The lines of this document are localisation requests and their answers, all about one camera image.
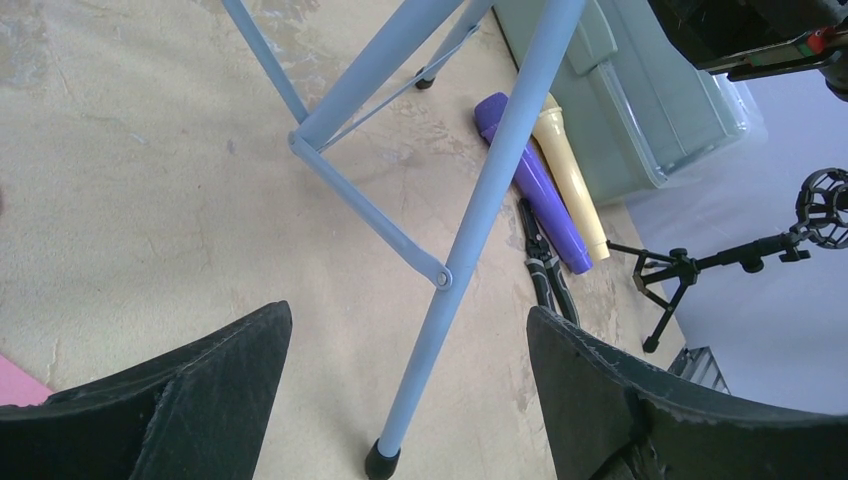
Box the pink sheet music page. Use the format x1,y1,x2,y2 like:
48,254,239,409
0,356,52,407

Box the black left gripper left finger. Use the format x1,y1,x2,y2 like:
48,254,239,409
1,301,292,479

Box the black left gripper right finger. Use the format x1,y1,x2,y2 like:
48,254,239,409
527,307,847,479

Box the black shock mount tripod stand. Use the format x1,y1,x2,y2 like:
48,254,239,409
606,168,847,353

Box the clear plastic storage box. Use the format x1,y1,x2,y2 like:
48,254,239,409
493,0,766,207

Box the cream microphone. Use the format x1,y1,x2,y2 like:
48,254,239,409
532,93,610,262

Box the purple microphone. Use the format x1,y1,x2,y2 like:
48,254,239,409
474,92,593,275

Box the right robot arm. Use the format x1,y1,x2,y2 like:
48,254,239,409
649,1,847,102

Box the black pruning shears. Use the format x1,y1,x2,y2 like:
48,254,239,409
518,198,580,326

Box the light blue music stand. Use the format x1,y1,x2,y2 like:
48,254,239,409
224,0,585,479

